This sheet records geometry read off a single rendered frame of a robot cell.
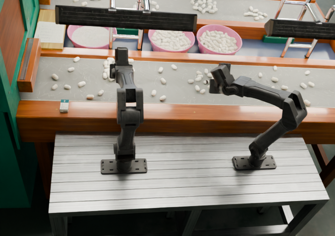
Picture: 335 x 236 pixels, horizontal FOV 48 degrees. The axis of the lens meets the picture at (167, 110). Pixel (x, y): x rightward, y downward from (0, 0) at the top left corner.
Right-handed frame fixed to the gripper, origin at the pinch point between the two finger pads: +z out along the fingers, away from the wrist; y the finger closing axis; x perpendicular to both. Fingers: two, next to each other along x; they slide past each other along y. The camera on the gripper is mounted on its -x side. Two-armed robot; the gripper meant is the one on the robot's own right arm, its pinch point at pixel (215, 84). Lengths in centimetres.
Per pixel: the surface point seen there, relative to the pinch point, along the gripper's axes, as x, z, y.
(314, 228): 88, 27, -78
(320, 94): 4, 13, -63
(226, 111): 12.4, -0.4, -6.3
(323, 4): -74, 220, -184
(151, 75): -1.7, 20.9, 27.8
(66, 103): 11, -1, 68
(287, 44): -21, 26, -48
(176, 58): -10.8, 27.8, 14.0
